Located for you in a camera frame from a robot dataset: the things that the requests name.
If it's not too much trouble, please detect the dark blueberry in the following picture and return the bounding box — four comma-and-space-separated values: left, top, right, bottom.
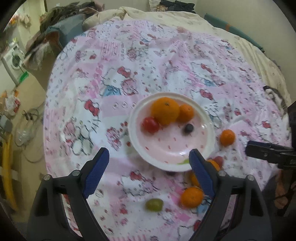
183, 123, 194, 135

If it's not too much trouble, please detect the small orange mandarin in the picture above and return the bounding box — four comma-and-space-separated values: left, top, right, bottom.
177, 104, 194, 123

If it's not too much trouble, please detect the large orange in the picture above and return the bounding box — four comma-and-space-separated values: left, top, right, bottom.
151, 97, 180, 126

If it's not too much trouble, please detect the red cherry tomato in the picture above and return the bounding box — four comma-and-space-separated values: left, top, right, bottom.
142, 117, 160, 134

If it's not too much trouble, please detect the red tomato near edge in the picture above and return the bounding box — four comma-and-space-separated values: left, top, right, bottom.
213, 156, 224, 169

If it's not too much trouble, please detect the yellow pole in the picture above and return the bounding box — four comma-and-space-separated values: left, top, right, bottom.
2, 133, 19, 211

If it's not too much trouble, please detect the pink strawberry plate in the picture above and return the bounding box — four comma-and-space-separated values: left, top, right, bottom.
128, 92, 216, 172

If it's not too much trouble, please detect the green grape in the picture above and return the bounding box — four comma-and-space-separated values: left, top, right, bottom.
145, 198, 164, 212

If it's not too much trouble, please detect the white washing machine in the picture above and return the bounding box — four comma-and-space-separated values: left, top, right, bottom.
1, 43, 27, 85

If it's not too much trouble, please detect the pile of dark clothes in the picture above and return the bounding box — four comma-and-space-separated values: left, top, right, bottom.
23, 1, 105, 70

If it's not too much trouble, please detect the teal pillow by wall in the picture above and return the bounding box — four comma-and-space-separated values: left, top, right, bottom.
204, 14, 265, 53

